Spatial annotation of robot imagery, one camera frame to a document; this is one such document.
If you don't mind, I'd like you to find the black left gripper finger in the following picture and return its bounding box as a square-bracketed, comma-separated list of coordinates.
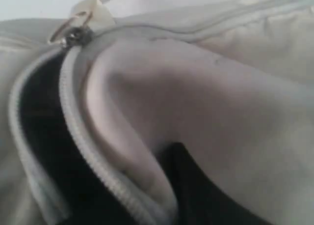
[161, 141, 248, 225]

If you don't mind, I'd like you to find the cream fabric duffel bag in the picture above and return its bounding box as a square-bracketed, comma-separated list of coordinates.
[0, 0, 314, 225]

